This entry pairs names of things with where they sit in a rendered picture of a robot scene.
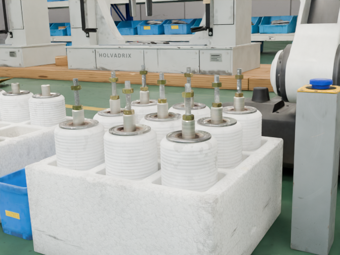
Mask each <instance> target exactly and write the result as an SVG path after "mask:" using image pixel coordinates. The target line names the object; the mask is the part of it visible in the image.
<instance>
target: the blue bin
mask: <svg viewBox="0 0 340 255"><path fill-rule="evenodd" d="M0 217H1V222H2V228H3V232H4V233H7V234H10V235H13V236H17V237H20V238H23V239H27V240H33V237H32V227H31V218H30V209H29V200H28V191H27V182H26V173H25V167H24V168H22V169H19V170H17V171H14V172H12V173H9V174H7V175H4V176H1V177H0Z"/></svg>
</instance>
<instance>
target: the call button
mask: <svg viewBox="0 0 340 255"><path fill-rule="evenodd" d="M309 84H311V85H312V88H315V89H328V88H330V85H332V84H333V80H332V79H328V78H313V79H310V83H309Z"/></svg>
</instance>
